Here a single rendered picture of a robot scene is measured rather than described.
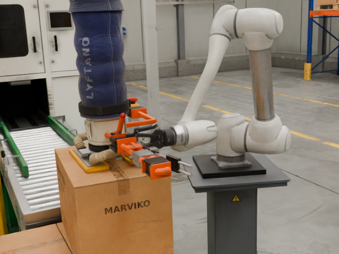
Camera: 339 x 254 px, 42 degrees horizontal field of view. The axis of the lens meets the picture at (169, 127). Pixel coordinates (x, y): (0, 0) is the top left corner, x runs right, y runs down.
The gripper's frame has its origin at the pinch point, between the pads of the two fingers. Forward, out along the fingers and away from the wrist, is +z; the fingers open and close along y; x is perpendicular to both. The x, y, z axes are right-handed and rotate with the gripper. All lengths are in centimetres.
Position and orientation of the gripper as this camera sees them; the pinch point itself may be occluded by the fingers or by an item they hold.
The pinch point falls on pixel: (125, 143)
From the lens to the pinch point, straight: 180.5
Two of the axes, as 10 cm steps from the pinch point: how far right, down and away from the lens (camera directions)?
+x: -4.2, -2.0, 8.9
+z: -9.1, 1.3, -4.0
